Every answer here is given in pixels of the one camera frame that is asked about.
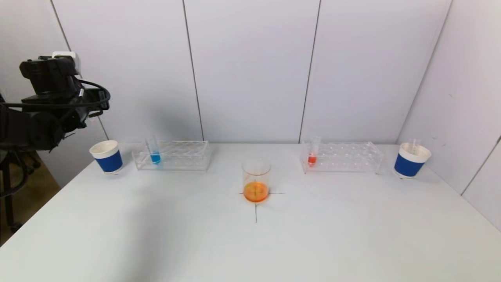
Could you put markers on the clear glass beaker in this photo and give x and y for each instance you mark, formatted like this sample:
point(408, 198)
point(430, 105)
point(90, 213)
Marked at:
point(256, 192)

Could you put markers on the blue white paper cup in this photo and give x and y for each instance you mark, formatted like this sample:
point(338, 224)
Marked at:
point(409, 166)
point(109, 160)

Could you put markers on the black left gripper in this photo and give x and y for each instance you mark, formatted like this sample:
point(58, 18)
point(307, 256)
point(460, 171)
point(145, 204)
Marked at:
point(51, 76)

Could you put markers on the clear acrylic test tube rack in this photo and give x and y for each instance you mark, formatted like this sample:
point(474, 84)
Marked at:
point(184, 160)
point(344, 160)

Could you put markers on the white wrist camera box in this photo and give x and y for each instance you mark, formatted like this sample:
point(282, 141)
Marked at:
point(75, 60)

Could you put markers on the test tube with yellow pigment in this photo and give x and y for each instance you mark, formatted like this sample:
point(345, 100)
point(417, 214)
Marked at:
point(415, 144)

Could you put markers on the test tube with blue pigment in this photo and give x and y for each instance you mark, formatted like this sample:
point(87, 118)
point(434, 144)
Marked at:
point(155, 158)

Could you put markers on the black metal stand leg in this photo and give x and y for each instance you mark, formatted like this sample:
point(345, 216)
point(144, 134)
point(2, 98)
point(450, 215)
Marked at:
point(8, 196)

